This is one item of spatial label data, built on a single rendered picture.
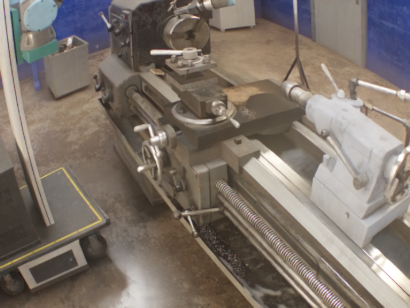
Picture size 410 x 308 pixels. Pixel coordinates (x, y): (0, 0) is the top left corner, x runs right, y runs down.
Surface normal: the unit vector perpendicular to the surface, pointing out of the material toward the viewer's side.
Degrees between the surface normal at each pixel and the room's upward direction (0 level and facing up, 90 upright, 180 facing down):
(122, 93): 90
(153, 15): 90
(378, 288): 36
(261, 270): 0
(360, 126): 0
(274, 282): 0
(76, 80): 90
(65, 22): 90
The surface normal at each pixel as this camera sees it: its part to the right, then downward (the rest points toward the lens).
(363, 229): -0.88, 0.30
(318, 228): -0.55, -0.49
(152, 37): 0.47, 0.48
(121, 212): -0.05, -0.83
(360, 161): -0.87, 0.09
